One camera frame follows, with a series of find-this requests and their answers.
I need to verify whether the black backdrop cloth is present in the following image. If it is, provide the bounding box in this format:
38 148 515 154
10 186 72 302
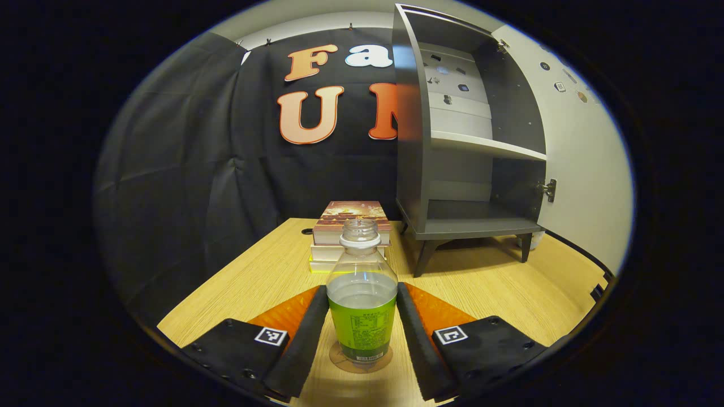
93 25 405 328

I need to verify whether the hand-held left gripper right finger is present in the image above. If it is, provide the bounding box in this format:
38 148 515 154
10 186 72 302
396 282 548 403

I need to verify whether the row of black cloth clips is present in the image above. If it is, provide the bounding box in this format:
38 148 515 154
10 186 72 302
235 23 356 49

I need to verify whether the green label plastic bottle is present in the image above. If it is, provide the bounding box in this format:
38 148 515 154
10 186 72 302
326 218 398 365

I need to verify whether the beige cabinet door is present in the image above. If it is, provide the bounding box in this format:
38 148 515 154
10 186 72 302
492 25 634 278

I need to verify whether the book with brown picture cover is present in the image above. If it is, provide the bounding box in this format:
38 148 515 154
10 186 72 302
313 201 392 246

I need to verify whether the round brown coaster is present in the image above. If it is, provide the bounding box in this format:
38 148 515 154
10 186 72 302
329 342 394 374

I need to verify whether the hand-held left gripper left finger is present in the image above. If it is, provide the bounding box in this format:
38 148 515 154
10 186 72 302
181 284 330 403

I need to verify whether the grey cabinet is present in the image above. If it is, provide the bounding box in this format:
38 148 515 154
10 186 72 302
392 3 558 278

